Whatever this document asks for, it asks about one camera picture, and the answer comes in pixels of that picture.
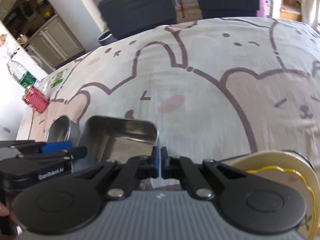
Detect small round steel bowl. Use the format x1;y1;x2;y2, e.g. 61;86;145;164
46;115;80;145

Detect small rectangular steel container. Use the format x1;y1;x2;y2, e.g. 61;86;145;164
73;115;158;172

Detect large cream ceramic bowl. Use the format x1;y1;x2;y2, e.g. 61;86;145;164
222;151;319;239

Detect white floral scalloped dish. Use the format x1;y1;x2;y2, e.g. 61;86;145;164
247;166;319;239

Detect person's left hand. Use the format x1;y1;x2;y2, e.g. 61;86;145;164
0;203;17;225

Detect red soda can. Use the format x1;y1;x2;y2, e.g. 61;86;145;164
23;85;49;113

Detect green snack packet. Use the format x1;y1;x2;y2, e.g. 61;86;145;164
50;69;67;88

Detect clear water bottle green label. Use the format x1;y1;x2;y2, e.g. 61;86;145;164
7;59;37;89

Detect bear pattern tablecloth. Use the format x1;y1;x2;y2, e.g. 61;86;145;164
17;17;319;174

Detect grey kitchen cabinets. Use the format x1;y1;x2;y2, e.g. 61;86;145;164
1;0;85;73

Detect grey waste bin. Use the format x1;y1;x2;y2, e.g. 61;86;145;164
98;31;117;46

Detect dark chair left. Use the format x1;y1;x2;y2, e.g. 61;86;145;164
98;0;177;40

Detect pink cushioned chair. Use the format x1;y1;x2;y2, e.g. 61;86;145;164
257;0;266;17

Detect beige curtain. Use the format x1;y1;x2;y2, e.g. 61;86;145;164
301;0;319;31

